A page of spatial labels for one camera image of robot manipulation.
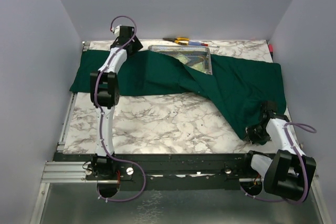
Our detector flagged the dark green surgical cloth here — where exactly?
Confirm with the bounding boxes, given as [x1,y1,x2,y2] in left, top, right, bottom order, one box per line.
[69,49,288,141]

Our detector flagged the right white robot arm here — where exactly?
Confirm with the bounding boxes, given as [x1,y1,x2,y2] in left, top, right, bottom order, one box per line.
[241,101,317,204]

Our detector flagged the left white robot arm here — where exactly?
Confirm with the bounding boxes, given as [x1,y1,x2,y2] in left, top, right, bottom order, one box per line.
[90,26,143,157]

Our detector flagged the blue red pen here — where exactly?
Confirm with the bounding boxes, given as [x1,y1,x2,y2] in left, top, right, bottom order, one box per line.
[188,41,220,48]

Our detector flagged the metal mesh instrument tray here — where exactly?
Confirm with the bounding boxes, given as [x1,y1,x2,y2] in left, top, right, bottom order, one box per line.
[148,45,212,74]

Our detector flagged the red marker at edge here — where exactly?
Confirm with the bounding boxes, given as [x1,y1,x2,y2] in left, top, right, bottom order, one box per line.
[268,44,273,54]

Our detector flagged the yellow handled pliers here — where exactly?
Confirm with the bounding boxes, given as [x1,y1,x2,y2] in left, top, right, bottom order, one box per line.
[163,37,190,46]

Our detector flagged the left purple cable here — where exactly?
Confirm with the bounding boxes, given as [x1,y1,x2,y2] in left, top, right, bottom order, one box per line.
[93,15,146,204]

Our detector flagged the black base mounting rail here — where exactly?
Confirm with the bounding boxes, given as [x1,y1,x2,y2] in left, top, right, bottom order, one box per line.
[64,154,260,191]

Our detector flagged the aluminium extrusion frame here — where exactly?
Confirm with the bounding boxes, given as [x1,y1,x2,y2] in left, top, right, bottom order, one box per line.
[28,40,91,224]

